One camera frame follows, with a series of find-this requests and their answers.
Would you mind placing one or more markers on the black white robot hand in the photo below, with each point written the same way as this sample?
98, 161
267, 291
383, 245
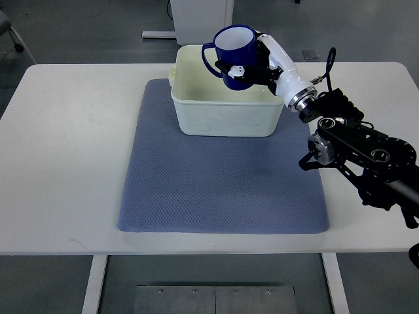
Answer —
276, 70

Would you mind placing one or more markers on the blue mug white inside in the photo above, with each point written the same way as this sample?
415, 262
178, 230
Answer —
235, 45

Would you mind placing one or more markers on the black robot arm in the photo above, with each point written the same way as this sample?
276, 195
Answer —
382, 168

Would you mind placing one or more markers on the cream plastic box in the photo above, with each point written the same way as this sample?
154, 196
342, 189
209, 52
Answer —
205, 106

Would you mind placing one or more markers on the small grey floor plate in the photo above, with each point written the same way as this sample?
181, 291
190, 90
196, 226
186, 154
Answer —
310, 54

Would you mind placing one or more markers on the white cabinet with base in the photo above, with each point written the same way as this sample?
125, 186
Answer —
195, 22

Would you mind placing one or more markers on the blue textured mat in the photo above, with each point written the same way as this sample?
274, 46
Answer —
218, 185

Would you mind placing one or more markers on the white right table leg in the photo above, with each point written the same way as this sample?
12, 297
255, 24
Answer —
335, 284

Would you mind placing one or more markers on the white table leg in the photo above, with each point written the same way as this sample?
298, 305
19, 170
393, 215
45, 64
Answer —
94, 286
335, 284

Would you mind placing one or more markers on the metal floor plate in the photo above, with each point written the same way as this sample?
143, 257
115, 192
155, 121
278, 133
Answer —
214, 299

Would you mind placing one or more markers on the grey office chair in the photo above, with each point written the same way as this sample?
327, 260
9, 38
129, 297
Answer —
18, 42

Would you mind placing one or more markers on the white left table leg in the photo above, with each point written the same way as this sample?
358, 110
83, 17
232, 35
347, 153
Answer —
94, 286

